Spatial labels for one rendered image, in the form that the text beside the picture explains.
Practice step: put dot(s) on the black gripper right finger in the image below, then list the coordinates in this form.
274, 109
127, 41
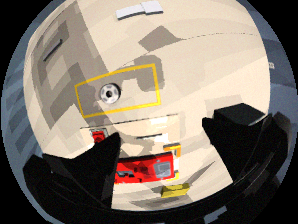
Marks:
235, 143

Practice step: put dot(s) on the yellow rectangular outline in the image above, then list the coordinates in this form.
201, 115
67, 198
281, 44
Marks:
121, 109

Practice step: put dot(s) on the black and silver wheel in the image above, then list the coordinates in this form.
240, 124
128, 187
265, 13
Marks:
109, 99

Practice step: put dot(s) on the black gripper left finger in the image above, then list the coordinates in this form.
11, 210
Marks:
94, 170

